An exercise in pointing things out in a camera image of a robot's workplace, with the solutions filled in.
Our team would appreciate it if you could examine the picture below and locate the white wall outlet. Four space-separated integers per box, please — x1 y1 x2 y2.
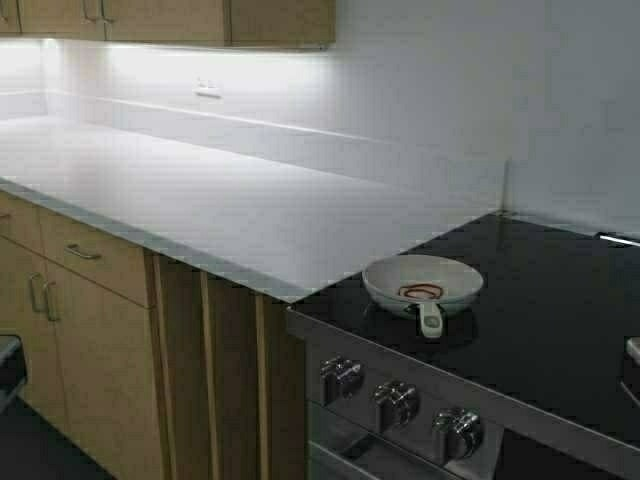
193 78 222 99

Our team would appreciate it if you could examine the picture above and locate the middle chrome stove knob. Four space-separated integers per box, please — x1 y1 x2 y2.
373 380 420 434

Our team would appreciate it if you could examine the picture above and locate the chrome door handle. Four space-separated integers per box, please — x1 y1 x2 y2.
27 272 44 313
43 281 61 322

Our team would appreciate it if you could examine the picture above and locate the left chrome door handle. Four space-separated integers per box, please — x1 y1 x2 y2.
27 272 44 313

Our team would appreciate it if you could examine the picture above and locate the wooden cabinet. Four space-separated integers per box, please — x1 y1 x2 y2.
1 0 336 49
1 192 307 479

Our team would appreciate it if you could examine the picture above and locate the chrome stove knob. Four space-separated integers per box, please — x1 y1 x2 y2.
320 356 365 406
373 380 420 434
432 408 484 465

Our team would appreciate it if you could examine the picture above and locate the chrome drawer handle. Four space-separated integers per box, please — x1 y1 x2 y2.
65 244 102 261

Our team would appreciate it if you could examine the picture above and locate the right chrome door handle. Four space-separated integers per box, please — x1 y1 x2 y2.
43 281 61 322

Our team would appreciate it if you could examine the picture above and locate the left chrome stove knob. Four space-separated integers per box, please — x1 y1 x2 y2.
320 356 365 406

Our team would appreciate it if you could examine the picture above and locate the right chrome stove knob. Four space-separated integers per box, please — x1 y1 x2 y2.
432 408 484 465

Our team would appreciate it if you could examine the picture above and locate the wooden upper cabinet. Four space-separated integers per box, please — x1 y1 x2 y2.
1 0 336 49

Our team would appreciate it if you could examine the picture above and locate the wooden lower cabinet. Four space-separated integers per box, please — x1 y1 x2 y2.
1 192 307 479

